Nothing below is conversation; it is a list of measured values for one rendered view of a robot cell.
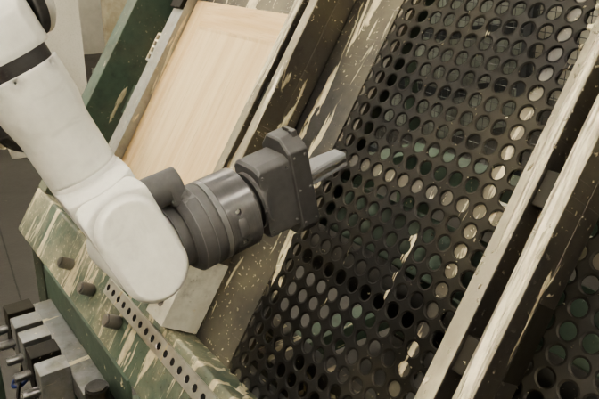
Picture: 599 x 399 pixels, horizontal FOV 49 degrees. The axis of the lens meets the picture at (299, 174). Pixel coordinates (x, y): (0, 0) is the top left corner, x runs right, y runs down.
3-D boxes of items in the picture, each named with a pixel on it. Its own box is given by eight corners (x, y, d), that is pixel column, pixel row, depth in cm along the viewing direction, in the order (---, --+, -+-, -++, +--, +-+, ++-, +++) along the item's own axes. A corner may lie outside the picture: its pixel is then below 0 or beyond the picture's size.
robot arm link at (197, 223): (240, 269, 66) (136, 324, 60) (195, 243, 75) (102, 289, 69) (208, 166, 62) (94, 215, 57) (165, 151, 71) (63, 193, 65)
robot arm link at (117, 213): (146, 320, 60) (66, 201, 54) (115, 290, 67) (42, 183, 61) (202, 276, 62) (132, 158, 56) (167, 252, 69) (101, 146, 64)
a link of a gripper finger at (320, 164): (349, 160, 75) (307, 181, 72) (332, 153, 77) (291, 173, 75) (348, 148, 74) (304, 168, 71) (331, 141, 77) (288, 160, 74)
